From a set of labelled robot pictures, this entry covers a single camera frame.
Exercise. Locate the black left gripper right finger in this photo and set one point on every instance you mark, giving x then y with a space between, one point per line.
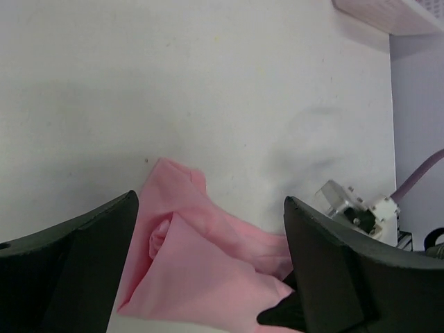
349 282

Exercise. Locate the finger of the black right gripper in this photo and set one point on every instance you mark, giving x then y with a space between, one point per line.
288 312

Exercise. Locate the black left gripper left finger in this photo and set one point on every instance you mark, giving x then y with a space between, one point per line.
65 278

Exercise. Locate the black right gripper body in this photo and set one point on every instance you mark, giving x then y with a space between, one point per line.
432 248

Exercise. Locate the light pink t-shirt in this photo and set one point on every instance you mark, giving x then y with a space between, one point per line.
190 261

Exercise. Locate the white plastic basket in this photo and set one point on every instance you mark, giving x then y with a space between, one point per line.
397 17

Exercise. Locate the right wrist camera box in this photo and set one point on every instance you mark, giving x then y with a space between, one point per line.
377 219

